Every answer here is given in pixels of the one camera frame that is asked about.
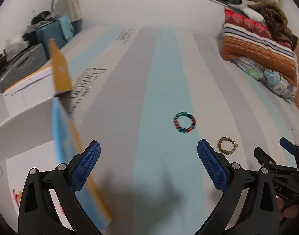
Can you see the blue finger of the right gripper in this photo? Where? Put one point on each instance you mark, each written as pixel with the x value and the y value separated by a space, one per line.
pixel 287 145
pixel 263 158

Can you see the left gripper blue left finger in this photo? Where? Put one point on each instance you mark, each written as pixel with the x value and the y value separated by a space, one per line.
pixel 83 164

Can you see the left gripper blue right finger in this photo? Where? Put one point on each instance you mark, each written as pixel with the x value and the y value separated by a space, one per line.
pixel 215 164

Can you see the right hand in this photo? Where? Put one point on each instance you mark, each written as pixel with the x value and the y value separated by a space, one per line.
pixel 286 210

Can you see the white cardboard box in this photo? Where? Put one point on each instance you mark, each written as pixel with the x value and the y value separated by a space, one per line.
pixel 45 112

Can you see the floral blanket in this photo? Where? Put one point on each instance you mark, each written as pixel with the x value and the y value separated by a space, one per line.
pixel 269 78

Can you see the red striped pillow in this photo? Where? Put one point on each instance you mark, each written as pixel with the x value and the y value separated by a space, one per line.
pixel 244 37

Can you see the brown fuzzy blanket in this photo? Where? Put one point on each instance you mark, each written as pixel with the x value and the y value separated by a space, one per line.
pixel 276 21

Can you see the grey suitcase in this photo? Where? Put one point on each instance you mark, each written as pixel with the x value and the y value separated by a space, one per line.
pixel 22 65

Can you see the white pillow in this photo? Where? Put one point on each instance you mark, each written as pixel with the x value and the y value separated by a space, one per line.
pixel 254 15

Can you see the white plastic bag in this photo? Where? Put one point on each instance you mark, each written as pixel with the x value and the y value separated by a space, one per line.
pixel 15 44

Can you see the teal suitcase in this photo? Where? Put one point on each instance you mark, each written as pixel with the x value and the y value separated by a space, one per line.
pixel 60 30

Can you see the pile of dark clothes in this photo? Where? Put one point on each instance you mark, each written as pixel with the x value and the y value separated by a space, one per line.
pixel 42 18

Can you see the beige curtain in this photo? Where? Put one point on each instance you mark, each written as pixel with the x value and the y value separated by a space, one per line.
pixel 74 10

